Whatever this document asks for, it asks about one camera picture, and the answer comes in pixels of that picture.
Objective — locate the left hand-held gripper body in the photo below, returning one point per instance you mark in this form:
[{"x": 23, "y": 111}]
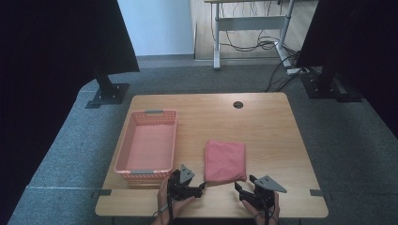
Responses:
[{"x": 182, "y": 180}]

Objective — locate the grey table edge bracket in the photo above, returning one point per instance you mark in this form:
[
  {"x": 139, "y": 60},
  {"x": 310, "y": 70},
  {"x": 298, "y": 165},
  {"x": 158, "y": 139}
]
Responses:
[
  {"x": 102, "y": 192},
  {"x": 316, "y": 192}
]

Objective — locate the black stand base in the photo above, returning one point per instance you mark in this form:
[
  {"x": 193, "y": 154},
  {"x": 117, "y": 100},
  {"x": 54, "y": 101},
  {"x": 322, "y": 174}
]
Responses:
[
  {"x": 325, "y": 87},
  {"x": 109, "y": 93}
]

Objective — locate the white power strip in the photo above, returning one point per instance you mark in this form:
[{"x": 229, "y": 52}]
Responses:
[{"x": 295, "y": 71}]

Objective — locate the pink cloth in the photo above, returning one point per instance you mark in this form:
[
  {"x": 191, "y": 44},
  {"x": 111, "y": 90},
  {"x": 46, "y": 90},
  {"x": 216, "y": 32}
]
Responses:
[{"x": 225, "y": 161}]

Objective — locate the pink plastic basket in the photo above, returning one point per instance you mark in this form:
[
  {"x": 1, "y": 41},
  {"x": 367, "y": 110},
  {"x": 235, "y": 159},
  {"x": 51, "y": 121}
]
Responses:
[{"x": 149, "y": 146}]

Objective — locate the person's right hand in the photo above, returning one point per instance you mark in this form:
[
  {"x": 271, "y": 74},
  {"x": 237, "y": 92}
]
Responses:
[{"x": 275, "y": 206}]

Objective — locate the person's left hand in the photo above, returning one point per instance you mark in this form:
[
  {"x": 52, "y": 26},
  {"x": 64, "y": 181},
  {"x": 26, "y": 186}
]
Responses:
[{"x": 163, "y": 200}]

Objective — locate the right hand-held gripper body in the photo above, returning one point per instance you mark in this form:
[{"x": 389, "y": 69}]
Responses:
[{"x": 266, "y": 190}]

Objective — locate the black table grommet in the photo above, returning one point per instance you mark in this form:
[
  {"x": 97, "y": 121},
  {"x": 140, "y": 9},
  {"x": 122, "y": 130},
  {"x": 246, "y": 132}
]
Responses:
[{"x": 238, "y": 104}]

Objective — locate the white desk frame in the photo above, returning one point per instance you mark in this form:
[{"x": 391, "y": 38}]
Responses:
[{"x": 250, "y": 23}]

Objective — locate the black curtain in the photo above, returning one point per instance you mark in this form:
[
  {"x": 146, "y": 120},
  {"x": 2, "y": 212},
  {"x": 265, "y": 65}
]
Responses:
[
  {"x": 359, "y": 47},
  {"x": 47, "y": 78}
]

